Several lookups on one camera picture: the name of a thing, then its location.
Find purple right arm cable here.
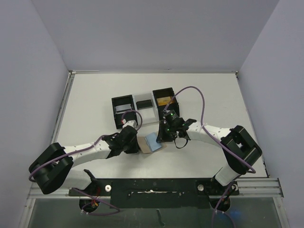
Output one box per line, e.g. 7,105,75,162
163,85,257,228

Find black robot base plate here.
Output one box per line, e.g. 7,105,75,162
84,178,239,209

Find silver card in tray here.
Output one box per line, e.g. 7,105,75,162
115,104,132,114

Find black right tray compartment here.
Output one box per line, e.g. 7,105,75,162
152,87,180,120

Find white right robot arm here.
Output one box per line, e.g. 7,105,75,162
156,110,262,194

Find black card in tray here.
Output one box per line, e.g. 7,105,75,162
136,99,153,110

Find gold credit card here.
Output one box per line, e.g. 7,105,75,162
156,96,175,106

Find black tray compartment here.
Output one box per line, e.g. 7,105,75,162
152,87,180,120
111,95,135,130

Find black left tray compartment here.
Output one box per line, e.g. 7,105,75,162
111,95,135,130

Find white middle tray compartment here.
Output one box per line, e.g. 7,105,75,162
132,91,159,125

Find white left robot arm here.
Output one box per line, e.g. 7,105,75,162
28,125,140,195

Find aluminium table edge rail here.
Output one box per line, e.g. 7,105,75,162
50,71,76,144

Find front aluminium rail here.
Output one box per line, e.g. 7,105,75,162
27,178,284,199

